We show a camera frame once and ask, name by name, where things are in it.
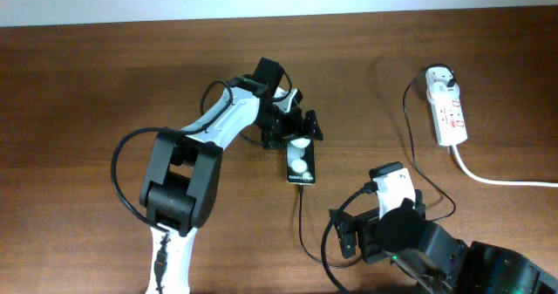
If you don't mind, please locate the white power strip cord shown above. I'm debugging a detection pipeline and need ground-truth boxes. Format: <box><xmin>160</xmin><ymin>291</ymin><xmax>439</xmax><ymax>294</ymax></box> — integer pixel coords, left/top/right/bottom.
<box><xmin>448</xmin><ymin>143</ymin><xmax>558</xmax><ymax>188</ymax></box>

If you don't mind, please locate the black usb charging cable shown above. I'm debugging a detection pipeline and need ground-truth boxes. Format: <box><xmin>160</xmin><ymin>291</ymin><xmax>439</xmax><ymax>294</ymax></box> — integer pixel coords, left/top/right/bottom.
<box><xmin>297</xmin><ymin>62</ymin><xmax>458</xmax><ymax>270</ymax></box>

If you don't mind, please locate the white power strip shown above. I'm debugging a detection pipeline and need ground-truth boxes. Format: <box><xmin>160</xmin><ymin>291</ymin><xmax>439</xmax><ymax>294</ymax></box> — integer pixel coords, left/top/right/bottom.
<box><xmin>425</xmin><ymin>65</ymin><xmax>467</xmax><ymax>147</ymax></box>

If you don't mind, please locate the black samsung galaxy phone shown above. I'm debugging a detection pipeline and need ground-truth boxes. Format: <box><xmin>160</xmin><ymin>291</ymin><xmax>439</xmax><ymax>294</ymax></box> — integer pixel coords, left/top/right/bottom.
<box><xmin>286</xmin><ymin>138</ymin><xmax>316</xmax><ymax>186</ymax></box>

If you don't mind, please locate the white usb charger adapter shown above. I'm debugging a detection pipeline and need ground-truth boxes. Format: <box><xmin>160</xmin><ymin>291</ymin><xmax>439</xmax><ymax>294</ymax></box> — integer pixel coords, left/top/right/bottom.
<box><xmin>426</xmin><ymin>79</ymin><xmax>460</xmax><ymax>104</ymax></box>

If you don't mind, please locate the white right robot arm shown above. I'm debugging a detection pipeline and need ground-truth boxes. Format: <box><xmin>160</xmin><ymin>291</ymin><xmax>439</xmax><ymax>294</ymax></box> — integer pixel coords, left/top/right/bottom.
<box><xmin>324</xmin><ymin>190</ymin><xmax>557</xmax><ymax>294</ymax></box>

